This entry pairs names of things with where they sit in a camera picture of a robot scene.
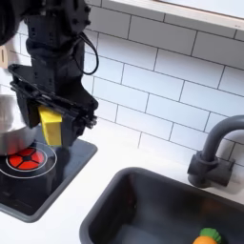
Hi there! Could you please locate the yellow block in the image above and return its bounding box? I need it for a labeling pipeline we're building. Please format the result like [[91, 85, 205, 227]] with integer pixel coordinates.
[[37, 105, 64, 148]]

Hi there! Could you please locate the steel pot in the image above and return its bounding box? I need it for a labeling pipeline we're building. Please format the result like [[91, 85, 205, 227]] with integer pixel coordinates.
[[0, 92, 40, 157]]

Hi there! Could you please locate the orange toy carrot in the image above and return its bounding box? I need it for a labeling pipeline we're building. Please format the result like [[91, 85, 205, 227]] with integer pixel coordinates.
[[192, 227, 223, 244]]

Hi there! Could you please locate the black stove top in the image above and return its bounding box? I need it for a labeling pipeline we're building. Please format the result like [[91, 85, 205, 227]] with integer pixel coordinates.
[[0, 127, 99, 224]]

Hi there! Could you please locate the dark grey sink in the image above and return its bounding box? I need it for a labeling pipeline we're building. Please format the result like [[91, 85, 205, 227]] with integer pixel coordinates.
[[78, 167, 244, 244]]

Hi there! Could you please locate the wooden shelf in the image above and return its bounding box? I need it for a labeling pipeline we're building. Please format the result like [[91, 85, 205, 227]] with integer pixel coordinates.
[[100, 0, 244, 32]]

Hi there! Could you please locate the grey tap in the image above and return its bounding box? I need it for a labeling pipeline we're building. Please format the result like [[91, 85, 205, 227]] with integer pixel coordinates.
[[186, 114, 244, 190]]

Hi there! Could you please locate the thin black cable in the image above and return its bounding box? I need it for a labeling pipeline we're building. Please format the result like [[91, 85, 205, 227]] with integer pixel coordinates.
[[73, 30, 100, 76]]

